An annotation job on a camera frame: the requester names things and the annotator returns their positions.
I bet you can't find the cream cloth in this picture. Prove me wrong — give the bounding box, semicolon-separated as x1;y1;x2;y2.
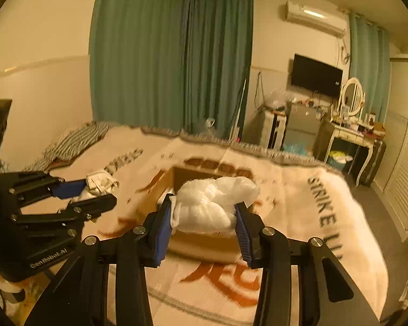
85;170;119;197

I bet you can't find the white fluffy plush bundle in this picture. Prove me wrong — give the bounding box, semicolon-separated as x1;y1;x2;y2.
171;177;260;236

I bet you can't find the brown cardboard box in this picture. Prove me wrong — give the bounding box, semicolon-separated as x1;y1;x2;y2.
136;166;260;264

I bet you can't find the striped bed sheet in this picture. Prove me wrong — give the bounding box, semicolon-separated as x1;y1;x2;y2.
23;121;112;171

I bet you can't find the cream printed bed blanket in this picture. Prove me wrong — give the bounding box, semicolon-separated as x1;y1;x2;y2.
25;126;388;325

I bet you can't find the white mop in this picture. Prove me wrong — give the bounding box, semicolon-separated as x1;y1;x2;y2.
230;80;247;140

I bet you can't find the white suitcase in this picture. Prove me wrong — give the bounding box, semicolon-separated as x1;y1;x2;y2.
258;110;287;150

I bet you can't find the clear water jug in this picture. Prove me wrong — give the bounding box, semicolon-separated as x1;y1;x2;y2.
200;118;217;137

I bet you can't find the grey mini fridge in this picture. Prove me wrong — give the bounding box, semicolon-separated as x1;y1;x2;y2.
282;103;323;155

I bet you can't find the white dressing table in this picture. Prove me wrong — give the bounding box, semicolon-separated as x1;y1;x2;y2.
313;119;375;186

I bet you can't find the dark suitcase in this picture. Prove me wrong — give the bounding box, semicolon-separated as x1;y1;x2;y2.
360;140;386;186

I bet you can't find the white sliding wardrobe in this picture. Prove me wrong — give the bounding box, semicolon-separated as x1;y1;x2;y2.
372;54;408;242

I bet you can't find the white oval vanity mirror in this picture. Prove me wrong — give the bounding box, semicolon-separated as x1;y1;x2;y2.
340;77;366;117

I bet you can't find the large green curtain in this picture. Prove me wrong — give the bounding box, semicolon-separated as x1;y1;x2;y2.
89;0;254;138

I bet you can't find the narrow green curtain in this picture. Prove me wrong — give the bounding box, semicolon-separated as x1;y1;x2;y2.
349;12;391;122

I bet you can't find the white air conditioner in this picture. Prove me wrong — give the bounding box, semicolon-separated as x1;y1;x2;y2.
285;1;347;37

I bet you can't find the black wall television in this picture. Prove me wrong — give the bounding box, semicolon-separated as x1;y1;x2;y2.
290;54;343;99

